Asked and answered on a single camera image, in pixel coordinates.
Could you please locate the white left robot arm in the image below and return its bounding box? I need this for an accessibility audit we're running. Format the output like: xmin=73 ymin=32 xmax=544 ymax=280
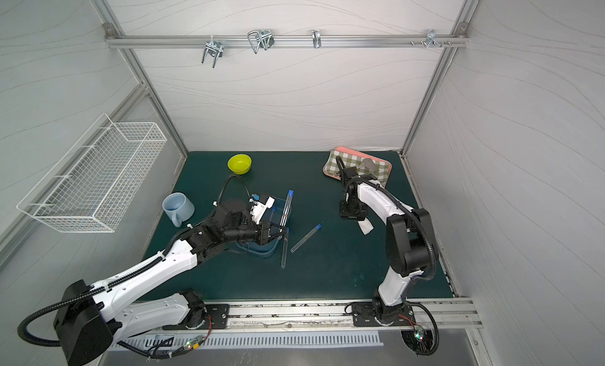
xmin=17 ymin=194 xmax=287 ymax=365

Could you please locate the uncapped clear test tube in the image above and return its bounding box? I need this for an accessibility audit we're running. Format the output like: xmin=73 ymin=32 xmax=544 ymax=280
xmin=280 ymin=227 xmax=289 ymax=269

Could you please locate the test tube with blue cap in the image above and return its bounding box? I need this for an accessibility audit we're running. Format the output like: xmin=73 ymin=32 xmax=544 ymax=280
xmin=290 ymin=224 xmax=322 ymax=253

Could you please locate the blue translucent plastic container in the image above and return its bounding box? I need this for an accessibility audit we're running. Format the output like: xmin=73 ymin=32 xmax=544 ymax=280
xmin=236 ymin=197 xmax=286 ymax=258

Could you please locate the pink tray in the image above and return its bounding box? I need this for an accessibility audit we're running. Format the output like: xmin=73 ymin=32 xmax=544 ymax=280
xmin=322 ymin=145 xmax=393 ymax=187

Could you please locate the green checkered cloth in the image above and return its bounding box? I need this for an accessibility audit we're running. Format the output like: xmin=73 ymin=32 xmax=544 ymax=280
xmin=324 ymin=149 xmax=392 ymax=185

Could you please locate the yellow-green plastic bowl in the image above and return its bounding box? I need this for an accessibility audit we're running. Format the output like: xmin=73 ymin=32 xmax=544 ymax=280
xmin=228 ymin=154 xmax=252 ymax=175

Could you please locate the light blue ribbed mug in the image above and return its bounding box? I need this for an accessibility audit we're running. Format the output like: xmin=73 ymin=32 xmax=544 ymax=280
xmin=162 ymin=193 xmax=195 ymax=227

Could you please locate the black cooling fan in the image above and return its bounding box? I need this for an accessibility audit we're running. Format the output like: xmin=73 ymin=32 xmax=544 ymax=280
xmin=401 ymin=329 xmax=440 ymax=357

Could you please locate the metal U-bolt hook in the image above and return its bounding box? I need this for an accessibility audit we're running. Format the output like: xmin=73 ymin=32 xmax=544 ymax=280
xmin=201 ymin=39 xmax=224 ymax=68

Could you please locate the metal clamp hook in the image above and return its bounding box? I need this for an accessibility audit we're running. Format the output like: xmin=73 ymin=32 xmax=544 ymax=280
xmin=247 ymin=29 xmax=275 ymax=54

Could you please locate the spatula with wooden handle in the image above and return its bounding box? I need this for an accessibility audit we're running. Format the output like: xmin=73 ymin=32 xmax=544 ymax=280
xmin=359 ymin=158 xmax=380 ymax=175

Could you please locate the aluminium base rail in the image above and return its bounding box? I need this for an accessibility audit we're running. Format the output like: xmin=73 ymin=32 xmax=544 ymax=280
xmin=207 ymin=298 xmax=483 ymax=332

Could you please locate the white slotted cable duct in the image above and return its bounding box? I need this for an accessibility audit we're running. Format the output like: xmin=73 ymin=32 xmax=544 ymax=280
xmin=124 ymin=331 xmax=384 ymax=351

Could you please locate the white wire basket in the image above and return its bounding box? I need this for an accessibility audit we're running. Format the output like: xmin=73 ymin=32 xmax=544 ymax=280
xmin=17 ymin=114 xmax=167 ymax=234

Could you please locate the small metal ring hook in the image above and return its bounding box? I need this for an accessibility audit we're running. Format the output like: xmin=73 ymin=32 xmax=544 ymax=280
xmin=311 ymin=30 xmax=321 ymax=49

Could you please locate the metal bracket hook right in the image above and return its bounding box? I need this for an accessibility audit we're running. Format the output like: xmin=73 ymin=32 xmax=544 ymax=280
xmin=410 ymin=30 xmax=451 ymax=49

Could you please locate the aluminium top rail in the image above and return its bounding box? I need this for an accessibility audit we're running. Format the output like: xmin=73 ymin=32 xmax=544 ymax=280
xmin=106 ymin=33 xmax=470 ymax=49

